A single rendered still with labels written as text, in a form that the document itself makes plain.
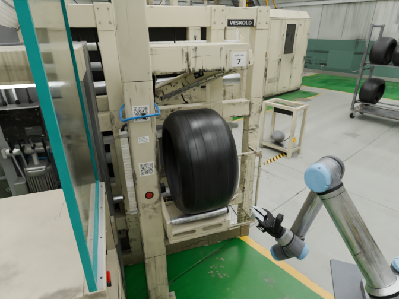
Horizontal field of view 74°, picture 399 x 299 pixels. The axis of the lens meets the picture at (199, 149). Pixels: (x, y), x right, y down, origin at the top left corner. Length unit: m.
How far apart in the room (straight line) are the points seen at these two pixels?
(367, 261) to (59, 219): 1.20
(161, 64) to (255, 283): 1.81
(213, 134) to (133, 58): 0.49
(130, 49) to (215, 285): 1.86
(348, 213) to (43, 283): 1.10
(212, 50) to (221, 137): 0.53
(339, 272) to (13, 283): 1.56
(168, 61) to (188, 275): 1.71
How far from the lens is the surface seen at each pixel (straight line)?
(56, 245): 0.96
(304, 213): 1.56
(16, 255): 0.99
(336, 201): 1.27
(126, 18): 1.21
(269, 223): 1.46
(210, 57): 1.57
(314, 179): 1.24
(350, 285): 1.80
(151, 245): 1.67
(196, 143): 1.23
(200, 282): 2.39
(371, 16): 12.74
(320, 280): 2.59
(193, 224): 1.54
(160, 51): 1.49
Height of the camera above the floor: 1.87
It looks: 25 degrees down
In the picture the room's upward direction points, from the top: straight up
